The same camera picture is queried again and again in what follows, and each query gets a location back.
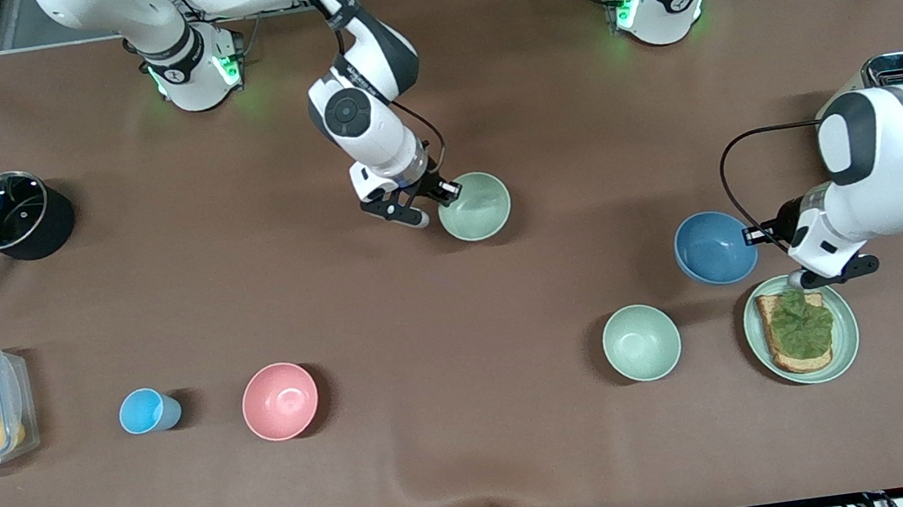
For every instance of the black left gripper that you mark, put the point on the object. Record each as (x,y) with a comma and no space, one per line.
(785,225)

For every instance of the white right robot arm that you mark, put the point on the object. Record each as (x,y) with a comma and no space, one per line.
(364,117)

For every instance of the glass lid with blue knob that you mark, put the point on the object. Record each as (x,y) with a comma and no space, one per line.
(5,212)

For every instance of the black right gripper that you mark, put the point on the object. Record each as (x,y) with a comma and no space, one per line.
(430,182)

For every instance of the pale green bowl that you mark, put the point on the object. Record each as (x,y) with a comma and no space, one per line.
(476,211)
(641,342)

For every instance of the brown table cover sheet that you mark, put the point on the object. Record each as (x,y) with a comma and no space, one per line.
(467,373)

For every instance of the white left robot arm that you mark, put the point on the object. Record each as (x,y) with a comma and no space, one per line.
(885,170)

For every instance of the green lettuce leaf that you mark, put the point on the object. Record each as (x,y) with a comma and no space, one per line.
(803,325)

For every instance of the pale green plate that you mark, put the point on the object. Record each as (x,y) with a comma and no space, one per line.
(845,341)

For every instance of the blue bowl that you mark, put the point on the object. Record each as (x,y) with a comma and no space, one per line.
(713,250)

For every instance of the toasted bread slice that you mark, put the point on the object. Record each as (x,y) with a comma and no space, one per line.
(793,365)

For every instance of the light blue cup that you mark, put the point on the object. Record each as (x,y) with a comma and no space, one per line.
(143,412)

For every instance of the pink bowl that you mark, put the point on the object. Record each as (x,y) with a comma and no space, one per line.
(280,401)

